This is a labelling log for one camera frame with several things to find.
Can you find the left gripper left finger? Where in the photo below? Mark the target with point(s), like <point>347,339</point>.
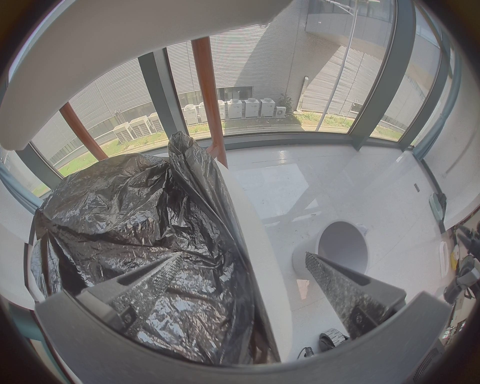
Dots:
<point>150,296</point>

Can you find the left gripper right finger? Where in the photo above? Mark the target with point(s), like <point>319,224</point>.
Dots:
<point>356,300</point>

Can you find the white cushioned wooden chair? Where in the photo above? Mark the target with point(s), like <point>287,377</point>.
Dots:
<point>112,56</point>

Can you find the black plastic bag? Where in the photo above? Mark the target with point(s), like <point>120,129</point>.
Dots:
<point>131,206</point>

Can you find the window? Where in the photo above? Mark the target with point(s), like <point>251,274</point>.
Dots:
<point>386,75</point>

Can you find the white trash bin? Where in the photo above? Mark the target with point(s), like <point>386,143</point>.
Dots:
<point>341,247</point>

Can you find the blue-green curtain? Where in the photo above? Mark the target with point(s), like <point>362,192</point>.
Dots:
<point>429,144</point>
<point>18,187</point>

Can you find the clear white wrapper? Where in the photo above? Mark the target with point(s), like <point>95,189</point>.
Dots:
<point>362,228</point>

